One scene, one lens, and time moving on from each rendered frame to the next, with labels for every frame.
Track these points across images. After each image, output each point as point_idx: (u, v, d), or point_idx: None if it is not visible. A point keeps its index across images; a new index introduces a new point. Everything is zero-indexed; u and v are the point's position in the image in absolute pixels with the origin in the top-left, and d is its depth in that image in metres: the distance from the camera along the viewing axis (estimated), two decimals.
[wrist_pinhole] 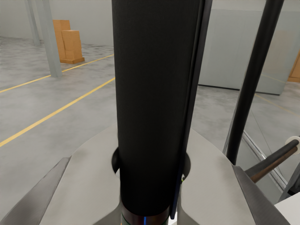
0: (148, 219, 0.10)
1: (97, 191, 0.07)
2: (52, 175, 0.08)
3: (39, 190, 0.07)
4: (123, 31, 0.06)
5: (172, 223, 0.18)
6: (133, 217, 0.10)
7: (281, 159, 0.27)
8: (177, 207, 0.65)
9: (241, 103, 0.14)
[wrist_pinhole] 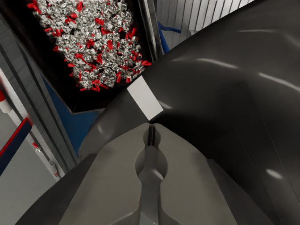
0: None
1: (118, 191, 0.07)
2: (79, 169, 0.08)
3: (65, 183, 0.08)
4: None
5: None
6: None
7: None
8: None
9: None
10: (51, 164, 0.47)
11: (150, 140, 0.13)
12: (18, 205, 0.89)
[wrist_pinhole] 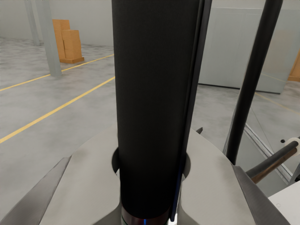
0: (148, 222, 0.10)
1: (97, 191, 0.07)
2: (52, 175, 0.08)
3: (39, 190, 0.07)
4: (123, 36, 0.06)
5: None
6: (133, 220, 0.11)
7: (281, 160, 0.27)
8: (179, 195, 0.62)
9: (240, 106, 0.14)
10: None
11: None
12: None
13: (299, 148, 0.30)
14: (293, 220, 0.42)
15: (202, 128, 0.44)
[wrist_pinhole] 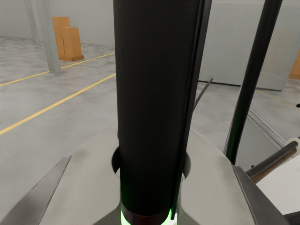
0: (148, 219, 0.10)
1: (97, 191, 0.07)
2: (52, 175, 0.08)
3: (39, 190, 0.07)
4: (124, 31, 0.06)
5: None
6: (133, 217, 0.10)
7: (281, 160, 0.27)
8: None
9: (240, 104, 0.14)
10: None
11: None
12: None
13: (299, 148, 0.30)
14: None
15: (212, 78, 0.38)
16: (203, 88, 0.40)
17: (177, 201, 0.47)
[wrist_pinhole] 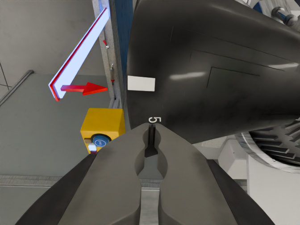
0: None
1: (118, 191, 0.07)
2: (79, 169, 0.08)
3: (65, 183, 0.08)
4: None
5: None
6: None
7: None
8: None
9: None
10: (111, 68, 0.56)
11: (150, 140, 0.13)
12: (58, 148, 1.00)
13: None
14: None
15: None
16: None
17: None
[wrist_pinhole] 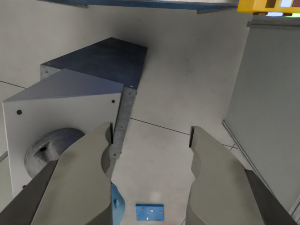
0: None
1: (87, 192, 0.07)
2: (39, 179, 0.08)
3: (26, 196, 0.07)
4: None
5: None
6: None
7: None
8: None
9: None
10: None
11: (113, 138, 0.13)
12: None
13: None
14: None
15: None
16: None
17: None
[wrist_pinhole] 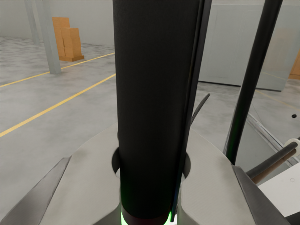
0: (148, 222, 0.11)
1: (97, 191, 0.07)
2: (52, 175, 0.08)
3: (39, 190, 0.07)
4: (124, 40, 0.06)
5: None
6: (133, 220, 0.11)
7: (280, 161, 0.27)
8: (182, 176, 0.58)
9: (239, 107, 0.14)
10: None
11: None
12: None
13: (298, 149, 0.30)
14: None
15: None
16: None
17: (176, 210, 0.48)
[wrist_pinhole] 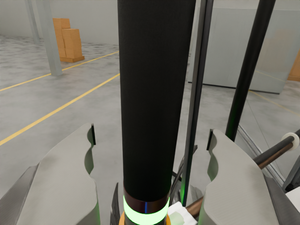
0: (149, 205, 0.11)
1: (72, 194, 0.07)
2: (19, 187, 0.07)
3: (5, 205, 0.07)
4: (128, 33, 0.07)
5: (171, 214, 0.19)
6: (135, 202, 0.11)
7: (277, 154, 0.28)
8: None
9: (235, 99, 0.15)
10: None
11: (95, 139, 0.13)
12: None
13: (295, 143, 0.31)
14: None
15: None
16: None
17: None
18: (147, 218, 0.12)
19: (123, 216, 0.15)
